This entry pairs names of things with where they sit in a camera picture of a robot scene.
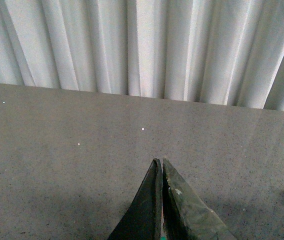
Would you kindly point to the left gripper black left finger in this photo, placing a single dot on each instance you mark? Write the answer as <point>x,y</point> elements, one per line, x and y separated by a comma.
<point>142,220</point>

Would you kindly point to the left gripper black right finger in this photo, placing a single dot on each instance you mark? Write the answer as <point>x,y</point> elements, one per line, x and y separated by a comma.
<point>186,216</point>

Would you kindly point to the white pleated curtain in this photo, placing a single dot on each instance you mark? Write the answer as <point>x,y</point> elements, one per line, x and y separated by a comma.
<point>224,52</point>

